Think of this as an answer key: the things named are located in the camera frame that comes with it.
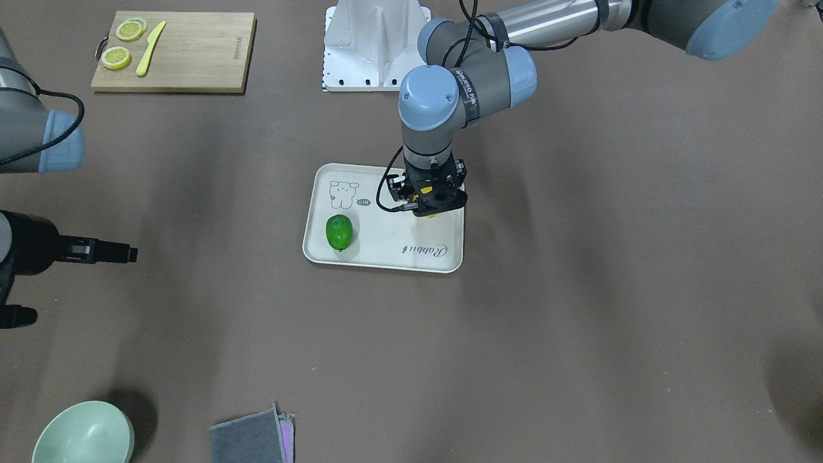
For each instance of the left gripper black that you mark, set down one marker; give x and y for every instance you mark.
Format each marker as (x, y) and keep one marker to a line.
(460, 172)

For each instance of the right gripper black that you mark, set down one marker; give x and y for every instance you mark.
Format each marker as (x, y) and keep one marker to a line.
(31, 245)

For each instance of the yellow lemon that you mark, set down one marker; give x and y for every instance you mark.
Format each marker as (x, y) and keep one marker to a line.
(428, 200)

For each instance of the green lime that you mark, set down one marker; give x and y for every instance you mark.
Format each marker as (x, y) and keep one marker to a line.
(339, 232)

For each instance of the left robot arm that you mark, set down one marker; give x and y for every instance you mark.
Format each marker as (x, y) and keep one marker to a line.
(474, 69)

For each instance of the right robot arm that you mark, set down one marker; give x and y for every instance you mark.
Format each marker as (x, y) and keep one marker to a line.
(41, 133)

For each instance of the cream rabbit print tray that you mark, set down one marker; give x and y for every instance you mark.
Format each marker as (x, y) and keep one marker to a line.
(381, 240)

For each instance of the pale green bowl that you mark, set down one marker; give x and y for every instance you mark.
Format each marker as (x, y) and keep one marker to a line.
(91, 431)

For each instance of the yellow plastic knife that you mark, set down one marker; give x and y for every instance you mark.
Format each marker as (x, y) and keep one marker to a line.
(146, 58)

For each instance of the lemon slice lower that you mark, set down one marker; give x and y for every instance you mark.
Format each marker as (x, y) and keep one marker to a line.
(115, 58)

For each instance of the lemon slice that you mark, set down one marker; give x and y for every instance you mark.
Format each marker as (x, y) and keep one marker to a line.
(131, 29)
(115, 58)

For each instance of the bamboo cutting board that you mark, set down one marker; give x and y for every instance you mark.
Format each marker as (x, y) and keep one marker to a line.
(197, 52)

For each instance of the lemon slice upper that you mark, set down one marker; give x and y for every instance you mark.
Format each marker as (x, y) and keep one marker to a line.
(131, 29)

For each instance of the grey folded cloth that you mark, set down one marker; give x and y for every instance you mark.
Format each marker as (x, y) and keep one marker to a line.
(252, 438)

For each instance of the purple folded cloth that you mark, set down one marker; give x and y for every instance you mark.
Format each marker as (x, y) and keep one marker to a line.
(287, 431)

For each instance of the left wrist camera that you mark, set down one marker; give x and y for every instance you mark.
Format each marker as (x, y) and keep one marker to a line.
(401, 191)

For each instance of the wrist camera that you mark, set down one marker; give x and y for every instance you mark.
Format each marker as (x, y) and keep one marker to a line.
(401, 191)
(17, 316)

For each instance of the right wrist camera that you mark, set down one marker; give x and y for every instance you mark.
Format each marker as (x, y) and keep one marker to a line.
(17, 316)

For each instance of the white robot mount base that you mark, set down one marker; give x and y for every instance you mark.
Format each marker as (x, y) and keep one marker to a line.
(371, 45)

